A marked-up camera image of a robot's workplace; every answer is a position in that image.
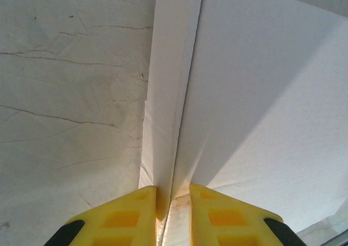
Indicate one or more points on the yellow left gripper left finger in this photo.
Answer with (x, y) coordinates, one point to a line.
(122, 218)

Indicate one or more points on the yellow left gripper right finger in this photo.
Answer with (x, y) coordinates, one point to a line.
(231, 218)

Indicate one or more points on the white paper box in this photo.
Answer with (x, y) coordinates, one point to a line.
(244, 93)

